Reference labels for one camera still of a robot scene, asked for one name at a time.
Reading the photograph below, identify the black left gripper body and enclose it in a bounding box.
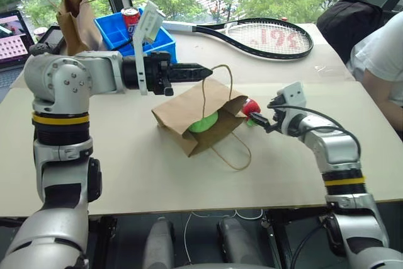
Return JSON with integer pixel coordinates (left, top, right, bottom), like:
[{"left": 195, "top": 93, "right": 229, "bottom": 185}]
[{"left": 144, "top": 50, "right": 175, "bottom": 97}]

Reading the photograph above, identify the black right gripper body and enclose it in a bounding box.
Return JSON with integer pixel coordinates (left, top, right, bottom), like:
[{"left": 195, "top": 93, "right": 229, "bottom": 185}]
[{"left": 266, "top": 94, "right": 288, "bottom": 132}]

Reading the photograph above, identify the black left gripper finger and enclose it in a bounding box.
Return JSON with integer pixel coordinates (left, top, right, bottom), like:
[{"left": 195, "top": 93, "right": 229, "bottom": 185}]
[
  {"left": 169, "top": 62, "right": 213, "bottom": 76},
  {"left": 171, "top": 72, "right": 209, "bottom": 83}
]

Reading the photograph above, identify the brown paper bag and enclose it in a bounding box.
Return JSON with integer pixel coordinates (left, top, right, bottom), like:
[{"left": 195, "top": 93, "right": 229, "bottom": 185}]
[
  {"left": 46, "top": 0, "right": 105, "bottom": 57},
  {"left": 151, "top": 64, "right": 253, "bottom": 171}
]

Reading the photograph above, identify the green plush toy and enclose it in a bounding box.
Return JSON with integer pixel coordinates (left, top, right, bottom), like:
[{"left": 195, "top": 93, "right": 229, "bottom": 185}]
[{"left": 188, "top": 112, "right": 219, "bottom": 134}]

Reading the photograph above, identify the brown paper bag standing upright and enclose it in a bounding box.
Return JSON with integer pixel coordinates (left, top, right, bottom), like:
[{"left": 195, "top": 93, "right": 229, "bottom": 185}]
[{"left": 46, "top": 0, "right": 105, "bottom": 57}]

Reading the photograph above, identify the blue plastic bin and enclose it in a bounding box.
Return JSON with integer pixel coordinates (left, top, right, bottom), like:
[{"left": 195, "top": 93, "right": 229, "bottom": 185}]
[{"left": 94, "top": 11, "right": 178, "bottom": 63}]

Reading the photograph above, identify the red soda can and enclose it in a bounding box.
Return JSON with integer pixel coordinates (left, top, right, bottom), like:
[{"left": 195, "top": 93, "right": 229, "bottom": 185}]
[{"left": 120, "top": 6, "right": 142, "bottom": 39}]

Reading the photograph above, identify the black tennis racket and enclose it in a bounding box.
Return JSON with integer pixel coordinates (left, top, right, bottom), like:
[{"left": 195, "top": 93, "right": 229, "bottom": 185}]
[{"left": 161, "top": 16, "right": 315, "bottom": 60}]

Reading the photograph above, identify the dark tablet device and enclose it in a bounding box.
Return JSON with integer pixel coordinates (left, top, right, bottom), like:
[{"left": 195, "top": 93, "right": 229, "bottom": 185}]
[{"left": 37, "top": 25, "right": 66, "bottom": 53}]

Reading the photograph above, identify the person in white shirt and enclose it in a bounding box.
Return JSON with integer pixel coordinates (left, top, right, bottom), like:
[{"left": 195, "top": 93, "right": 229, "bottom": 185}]
[{"left": 346, "top": 10, "right": 403, "bottom": 139}]

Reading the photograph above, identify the black backpack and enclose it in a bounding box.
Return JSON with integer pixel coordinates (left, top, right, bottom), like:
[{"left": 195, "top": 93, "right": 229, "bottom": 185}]
[{"left": 315, "top": 0, "right": 392, "bottom": 64}]

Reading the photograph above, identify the dark grey rounded shape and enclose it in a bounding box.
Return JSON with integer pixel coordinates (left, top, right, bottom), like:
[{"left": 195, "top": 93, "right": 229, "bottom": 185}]
[
  {"left": 216, "top": 216, "right": 264, "bottom": 266},
  {"left": 142, "top": 216, "right": 176, "bottom": 269}
]

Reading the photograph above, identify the laptop screen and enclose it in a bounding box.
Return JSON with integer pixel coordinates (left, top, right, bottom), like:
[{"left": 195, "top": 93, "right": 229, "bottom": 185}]
[{"left": 0, "top": 9, "right": 36, "bottom": 72}]

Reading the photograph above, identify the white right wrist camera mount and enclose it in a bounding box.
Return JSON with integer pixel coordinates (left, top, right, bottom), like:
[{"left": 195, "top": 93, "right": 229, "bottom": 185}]
[{"left": 276, "top": 81, "right": 307, "bottom": 110}]

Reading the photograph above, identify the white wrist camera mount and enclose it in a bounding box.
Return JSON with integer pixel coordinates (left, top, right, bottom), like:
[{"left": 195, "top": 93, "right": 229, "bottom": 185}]
[
  {"left": 276, "top": 81, "right": 307, "bottom": 110},
  {"left": 132, "top": 0, "right": 166, "bottom": 96}
]

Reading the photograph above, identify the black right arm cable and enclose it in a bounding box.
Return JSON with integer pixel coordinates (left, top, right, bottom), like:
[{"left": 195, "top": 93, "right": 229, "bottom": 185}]
[{"left": 284, "top": 106, "right": 362, "bottom": 163}]

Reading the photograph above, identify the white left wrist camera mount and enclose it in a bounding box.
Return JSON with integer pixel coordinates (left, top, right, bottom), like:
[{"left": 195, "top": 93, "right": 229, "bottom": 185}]
[{"left": 132, "top": 0, "right": 166, "bottom": 96}]

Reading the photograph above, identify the black grip handle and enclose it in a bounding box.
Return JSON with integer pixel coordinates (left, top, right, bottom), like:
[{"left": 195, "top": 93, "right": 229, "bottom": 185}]
[{"left": 29, "top": 43, "right": 61, "bottom": 56}]

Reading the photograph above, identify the white cable under table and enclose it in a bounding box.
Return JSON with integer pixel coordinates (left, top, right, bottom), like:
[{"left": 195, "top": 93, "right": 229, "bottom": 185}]
[{"left": 183, "top": 208, "right": 264, "bottom": 266}]

